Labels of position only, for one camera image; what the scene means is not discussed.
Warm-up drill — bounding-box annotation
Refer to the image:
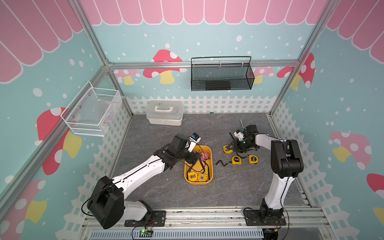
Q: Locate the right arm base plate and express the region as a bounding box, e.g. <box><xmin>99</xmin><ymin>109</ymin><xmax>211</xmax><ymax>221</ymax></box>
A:
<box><xmin>243</xmin><ymin>208</ymin><xmax>287</xmax><ymax>228</ymax></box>

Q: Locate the yellow tape measure tray front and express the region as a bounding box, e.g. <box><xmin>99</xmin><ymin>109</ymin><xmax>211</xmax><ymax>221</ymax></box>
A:
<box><xmin>198</xmin><ymin>173</ymin><xmax>209</xmax><ymax>183</ymax></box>

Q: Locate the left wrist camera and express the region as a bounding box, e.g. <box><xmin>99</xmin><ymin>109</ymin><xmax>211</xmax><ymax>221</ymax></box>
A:
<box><xmin>186</xmin><ymin>133</ymin><xmax>201</xmax><ymax>153</ymax></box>

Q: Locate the yellow tape measure with strap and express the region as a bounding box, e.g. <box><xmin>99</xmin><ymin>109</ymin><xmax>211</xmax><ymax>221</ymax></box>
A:
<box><xmin>215</xmin><ymin>156</ymin><xmax>242</xmax><ymax>167</ymax></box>

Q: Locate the grey ribbed cable duct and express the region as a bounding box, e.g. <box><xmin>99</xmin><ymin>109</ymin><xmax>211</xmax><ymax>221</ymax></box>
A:
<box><xmin>89</xmin><ymin>228</ymin><xmax>265</xmax><ymax>240</ymax></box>

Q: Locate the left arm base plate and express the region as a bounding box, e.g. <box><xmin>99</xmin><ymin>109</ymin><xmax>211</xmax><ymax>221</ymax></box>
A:
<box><xmin>124</xmin><ymin>211</ymin><xmax>167</xmax><ymax>228</ymax></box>

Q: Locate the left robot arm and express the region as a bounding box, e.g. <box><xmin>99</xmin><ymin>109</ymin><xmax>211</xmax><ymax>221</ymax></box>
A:
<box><xmin>83</xmin><ymin>133</ymin><xmax>202</xmax><ymax>229</ymax></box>

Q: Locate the pink round tape measure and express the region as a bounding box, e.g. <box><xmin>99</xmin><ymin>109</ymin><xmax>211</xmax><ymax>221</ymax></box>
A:
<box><xmin>201</xmin><ymin>152</ymin><xmax>210</xmax><ymax>162</ymax></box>

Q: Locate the yellow storage tray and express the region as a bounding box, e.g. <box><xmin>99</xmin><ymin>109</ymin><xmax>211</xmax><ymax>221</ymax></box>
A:
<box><xmin>184</xmin><ymin>145</ymin><xmax>214</xmax><ymax>185</ymax></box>

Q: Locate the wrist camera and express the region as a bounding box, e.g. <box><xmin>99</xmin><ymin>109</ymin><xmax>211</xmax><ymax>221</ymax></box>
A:
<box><xmin>186</xmin><ymin>133</ymin><xmax>201</xmax><ymax>153</ymax></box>
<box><xmin>234</xmin><ymin>130</ymin><xmax>245</xmax><ymax>141</ymax></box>

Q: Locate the black mesh wall basket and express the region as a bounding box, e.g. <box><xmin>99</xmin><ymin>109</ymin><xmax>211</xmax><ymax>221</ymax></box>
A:
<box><xmin>190</xmin><ymin>56</ymin><xmax>255</xmax><ymax>92</ymax></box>

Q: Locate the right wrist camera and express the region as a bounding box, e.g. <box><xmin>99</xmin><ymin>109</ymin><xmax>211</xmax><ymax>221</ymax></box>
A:
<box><xmin>234</xmin><ymin>130</ymin><xmax>245</xmax><ymax>141</ymax></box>

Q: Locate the yellow tape measure in tray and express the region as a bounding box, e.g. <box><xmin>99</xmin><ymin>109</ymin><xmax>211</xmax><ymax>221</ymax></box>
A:
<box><xmin>187</xmin><ymin>172</ymin><xmax>198</xmax><ymax>182</ymax></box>

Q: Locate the white wire wall basket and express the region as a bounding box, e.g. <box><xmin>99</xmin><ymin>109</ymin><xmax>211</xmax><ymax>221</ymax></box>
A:
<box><xmin>61</xmin><ymin>82</ymin><xmax>123</xmax><ymax>137</ymax></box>

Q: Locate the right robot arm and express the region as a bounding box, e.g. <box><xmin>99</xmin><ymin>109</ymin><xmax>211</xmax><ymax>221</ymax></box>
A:
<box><xmin>224</xmin><ymin>125</ymin><xmax>304</xmax><ymax>211</ymax></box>

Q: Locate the green led circuit board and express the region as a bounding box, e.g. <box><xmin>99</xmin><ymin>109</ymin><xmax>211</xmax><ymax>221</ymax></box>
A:
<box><xmin>139</xmin><ymin>230</ymin><xmax>154</xmax><ymax>238</ymax></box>

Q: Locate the white plastic toolbox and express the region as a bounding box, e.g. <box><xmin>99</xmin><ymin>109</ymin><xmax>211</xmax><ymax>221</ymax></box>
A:
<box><xmin>146</xmin><ymin>100</ymin><xmax>185</xmax><ymax>126</ymax></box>

